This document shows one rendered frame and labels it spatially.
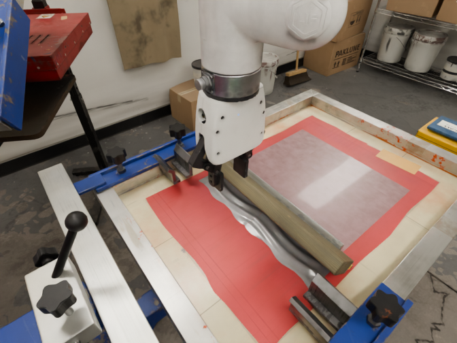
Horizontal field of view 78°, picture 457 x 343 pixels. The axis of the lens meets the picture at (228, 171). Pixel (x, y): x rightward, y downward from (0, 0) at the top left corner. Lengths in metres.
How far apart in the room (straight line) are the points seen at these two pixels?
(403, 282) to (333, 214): 0.19
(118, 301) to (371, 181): 0.63
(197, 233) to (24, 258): 1.54
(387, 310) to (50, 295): 0.43
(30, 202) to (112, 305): 1.93
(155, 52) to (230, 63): 2.24
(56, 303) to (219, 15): 0.36
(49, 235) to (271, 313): 1.72
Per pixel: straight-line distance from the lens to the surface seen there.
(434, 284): 1.95
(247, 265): 0.57
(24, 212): 2.32
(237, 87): 0.35
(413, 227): 0.74
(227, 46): 0.33
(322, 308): 0.53
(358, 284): 0.60
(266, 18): 0.31
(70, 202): 0.63
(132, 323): 0.46
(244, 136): 0.41
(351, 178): 0.79
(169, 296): 0.52
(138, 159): 0.74
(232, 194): 0.67
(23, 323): 0.52
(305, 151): 0.84
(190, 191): 0.70
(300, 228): 0.54
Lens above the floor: 1.45
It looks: 42 degrees down
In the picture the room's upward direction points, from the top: straight up
